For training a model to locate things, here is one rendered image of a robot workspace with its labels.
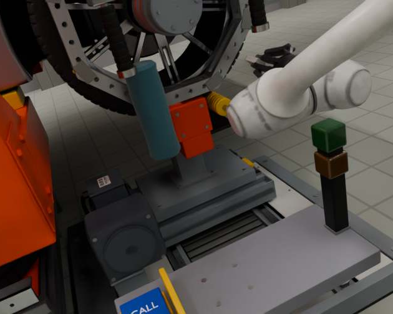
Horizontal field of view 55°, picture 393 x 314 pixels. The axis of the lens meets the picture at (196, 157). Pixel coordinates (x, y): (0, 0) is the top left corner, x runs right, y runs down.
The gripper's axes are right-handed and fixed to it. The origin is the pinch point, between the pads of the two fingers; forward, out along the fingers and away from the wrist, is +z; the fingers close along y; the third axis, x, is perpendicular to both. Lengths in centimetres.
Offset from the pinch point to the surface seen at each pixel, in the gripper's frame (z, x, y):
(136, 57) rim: 17.1, 26.9, -14.8
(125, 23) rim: 17.1, 34.0, -7.9
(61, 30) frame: 7, 49, -18
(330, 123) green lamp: -53, 13, -10
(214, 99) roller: 10.8, 0.2, -15.3
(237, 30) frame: 6.6, 6.2, 5.7
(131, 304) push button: -50, 27, -50
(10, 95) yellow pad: 22, 54, -41
